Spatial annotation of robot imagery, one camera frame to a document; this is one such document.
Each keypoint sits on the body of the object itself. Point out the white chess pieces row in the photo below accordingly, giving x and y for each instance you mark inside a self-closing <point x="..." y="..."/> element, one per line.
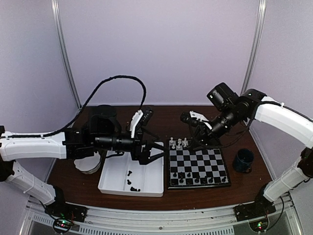
<point x="178" y="144"/>

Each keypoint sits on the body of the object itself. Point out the dark blue mug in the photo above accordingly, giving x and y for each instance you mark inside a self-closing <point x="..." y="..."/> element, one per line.
<point x="243" y="161"/>

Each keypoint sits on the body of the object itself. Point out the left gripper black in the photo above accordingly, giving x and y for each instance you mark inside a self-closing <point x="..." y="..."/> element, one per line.
<point x="143" y="156"/>

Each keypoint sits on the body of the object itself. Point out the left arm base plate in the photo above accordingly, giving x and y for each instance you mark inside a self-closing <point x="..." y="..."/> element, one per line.
<point x="67" y="211"/>

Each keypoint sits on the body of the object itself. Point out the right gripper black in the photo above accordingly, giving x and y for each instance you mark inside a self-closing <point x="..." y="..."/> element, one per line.
<point x="202" y="132"/>

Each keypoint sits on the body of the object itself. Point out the white plastic tray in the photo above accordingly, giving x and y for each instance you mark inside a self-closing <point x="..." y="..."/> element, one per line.
<point x="149" y="178"/>

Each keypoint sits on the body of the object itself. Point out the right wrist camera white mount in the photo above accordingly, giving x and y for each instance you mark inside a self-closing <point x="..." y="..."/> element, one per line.
<point x="195" y="119"/>

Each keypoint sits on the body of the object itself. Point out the black and silver chessboard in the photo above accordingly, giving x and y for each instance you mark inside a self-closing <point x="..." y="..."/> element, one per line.
<point x="203" y="163"/>

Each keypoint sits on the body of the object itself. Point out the white scalloped bowl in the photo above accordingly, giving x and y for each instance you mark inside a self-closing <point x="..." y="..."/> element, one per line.
<point x="87" y="166"/>

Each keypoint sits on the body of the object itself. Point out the aluminium front rail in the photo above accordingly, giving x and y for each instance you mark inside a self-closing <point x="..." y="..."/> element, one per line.
<point x="211" y="221"/>

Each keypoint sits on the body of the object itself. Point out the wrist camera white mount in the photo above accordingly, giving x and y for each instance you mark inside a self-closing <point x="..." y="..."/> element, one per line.
<point x="195" y="119"/>
<point x="140" y="118"/>

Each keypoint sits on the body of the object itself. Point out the aluminium frame post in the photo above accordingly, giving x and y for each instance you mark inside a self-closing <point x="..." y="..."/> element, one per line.
<point x="260" y="20"/>
<point x="64" y="54"/>

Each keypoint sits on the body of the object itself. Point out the left aluminium frame post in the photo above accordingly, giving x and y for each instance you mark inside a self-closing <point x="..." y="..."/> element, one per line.
<point x="64" y="54"/>

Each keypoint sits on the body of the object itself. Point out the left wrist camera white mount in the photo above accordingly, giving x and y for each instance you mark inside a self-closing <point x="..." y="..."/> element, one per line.
<point x="140" y="118"/>

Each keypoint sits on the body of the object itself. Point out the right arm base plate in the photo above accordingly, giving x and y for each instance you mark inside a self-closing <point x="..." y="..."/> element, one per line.
<point x="253" y="210"/>

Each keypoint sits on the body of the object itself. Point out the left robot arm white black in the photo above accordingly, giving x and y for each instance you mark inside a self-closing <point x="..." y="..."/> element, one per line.
<point x="102" y="131"/>

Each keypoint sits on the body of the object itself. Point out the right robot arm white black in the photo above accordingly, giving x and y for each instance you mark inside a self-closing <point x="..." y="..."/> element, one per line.
<point x="256" y="105"/>

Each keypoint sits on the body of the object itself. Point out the right aluminium frame post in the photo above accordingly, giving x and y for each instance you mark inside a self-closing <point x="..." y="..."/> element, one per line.
<point x="260" y="20"/>

